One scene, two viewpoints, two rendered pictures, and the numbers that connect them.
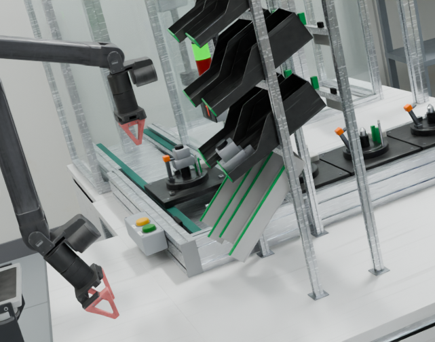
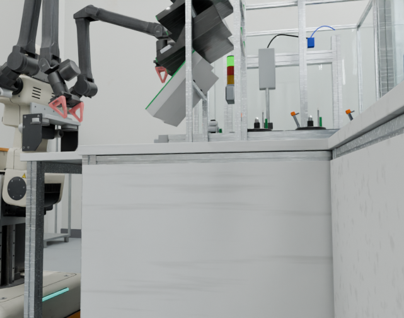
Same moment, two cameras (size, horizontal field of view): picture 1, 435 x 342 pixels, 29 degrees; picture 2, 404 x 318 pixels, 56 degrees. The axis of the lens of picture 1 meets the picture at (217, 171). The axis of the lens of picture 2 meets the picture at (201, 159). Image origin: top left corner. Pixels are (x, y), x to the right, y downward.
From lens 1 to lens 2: 1.50 m
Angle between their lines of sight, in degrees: 34
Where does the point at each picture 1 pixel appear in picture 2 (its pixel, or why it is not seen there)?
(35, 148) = not seen: hidden behind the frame
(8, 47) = (111, 16)
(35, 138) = not seen: hidden behind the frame
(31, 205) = (47, 44)
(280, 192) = (183, 74)
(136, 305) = not seen: hidden behind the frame
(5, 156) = (44, 16)
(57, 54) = (132, 23)
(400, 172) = (317, 136)
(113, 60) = (157, 29)
